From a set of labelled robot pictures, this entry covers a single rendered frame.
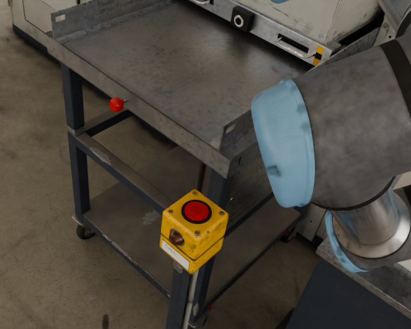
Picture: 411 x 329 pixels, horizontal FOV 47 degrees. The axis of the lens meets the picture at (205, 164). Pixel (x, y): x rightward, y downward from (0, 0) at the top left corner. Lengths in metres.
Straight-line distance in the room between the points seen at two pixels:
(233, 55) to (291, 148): 0.89
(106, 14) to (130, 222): 0.71
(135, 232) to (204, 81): 0.69
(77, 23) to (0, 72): 1.47
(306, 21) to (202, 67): 0.29
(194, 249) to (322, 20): 0.70
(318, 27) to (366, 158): 0.86
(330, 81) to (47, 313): 1.43
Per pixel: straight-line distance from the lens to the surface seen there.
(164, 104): 1.07
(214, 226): 0.77
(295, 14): 1.28
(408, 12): 0.51
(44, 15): 2.70
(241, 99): 1.12
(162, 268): 1.58
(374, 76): 0.42
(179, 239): 0.77
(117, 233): 1.66
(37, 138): 2.29
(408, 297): 0.99
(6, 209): 2.01
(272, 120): 0.42
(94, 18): 1.35
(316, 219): 1.90
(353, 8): 1.31
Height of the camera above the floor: 1.49
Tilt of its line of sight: 43 degrees down
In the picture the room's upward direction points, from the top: 10 degrees clockwise
